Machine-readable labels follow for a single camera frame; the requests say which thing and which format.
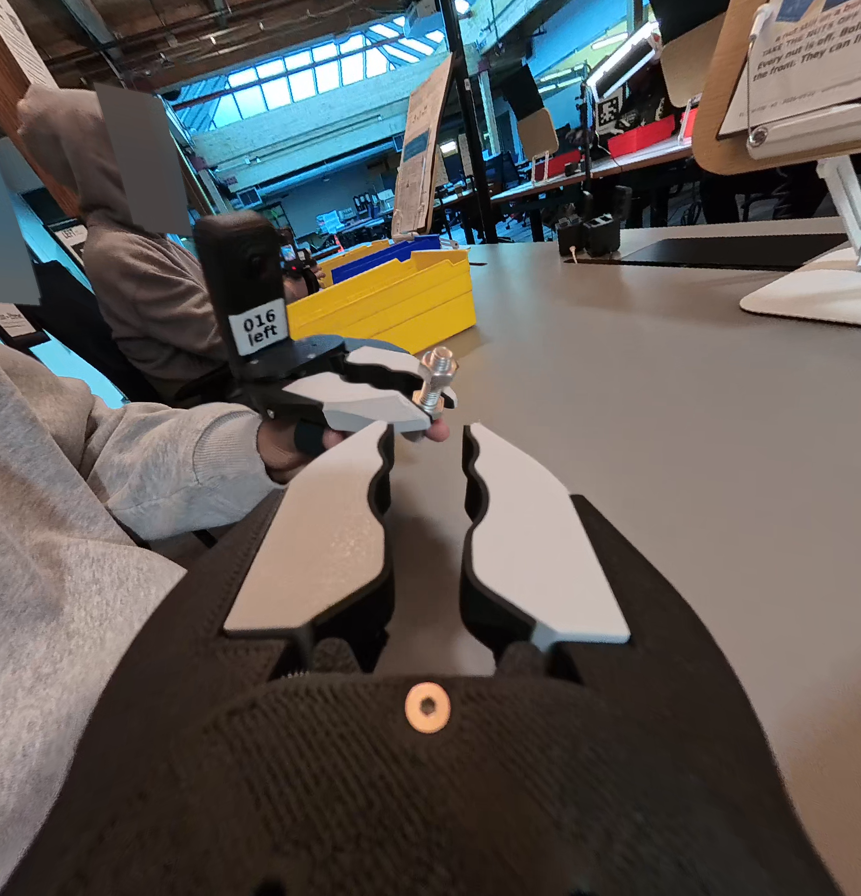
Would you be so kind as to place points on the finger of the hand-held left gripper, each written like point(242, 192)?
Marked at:
point(360, 409)
point(385, 360)

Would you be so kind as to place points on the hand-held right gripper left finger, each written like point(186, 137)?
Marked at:
point(311, 553)

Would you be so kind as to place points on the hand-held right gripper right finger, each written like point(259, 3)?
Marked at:
point(542, 560)

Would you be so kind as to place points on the steel hex nut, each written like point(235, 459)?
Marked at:
point(438, 365)

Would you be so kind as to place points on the steel bolt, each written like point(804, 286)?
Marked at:
point(430, 392)

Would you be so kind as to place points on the yellow plastic bin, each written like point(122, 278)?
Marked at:
point(388, 301)
point(353, 253)

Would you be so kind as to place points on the person's left forearm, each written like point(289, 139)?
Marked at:
point(185, 462)

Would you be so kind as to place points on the grey desk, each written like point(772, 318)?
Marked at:
point(682, 455)

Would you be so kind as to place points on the wooden office desk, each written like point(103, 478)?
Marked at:
point(598, 171)

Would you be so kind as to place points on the blue plastic bin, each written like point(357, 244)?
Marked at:
point(381, 259)

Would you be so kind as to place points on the black office chair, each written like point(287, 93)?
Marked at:
point(73, 329)

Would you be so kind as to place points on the brown document board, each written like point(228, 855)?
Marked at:
point(420, 154)

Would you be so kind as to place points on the black battery charger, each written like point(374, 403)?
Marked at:
point(570, 238)
point(602, 236)

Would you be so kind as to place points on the black pole with round disc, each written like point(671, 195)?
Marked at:
point(472, 140)

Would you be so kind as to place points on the black and white marker sign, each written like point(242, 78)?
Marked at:
point(10, 323)

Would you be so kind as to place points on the red plastic bin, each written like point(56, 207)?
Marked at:
point(563, 166)
point(640, 140)

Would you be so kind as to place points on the person's light sweater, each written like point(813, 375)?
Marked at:
point(45, 595)

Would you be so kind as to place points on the black flat panel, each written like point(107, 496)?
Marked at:
point(682, 17)

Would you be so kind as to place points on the printed instruction sheet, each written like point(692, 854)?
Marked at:
point(808, 63)

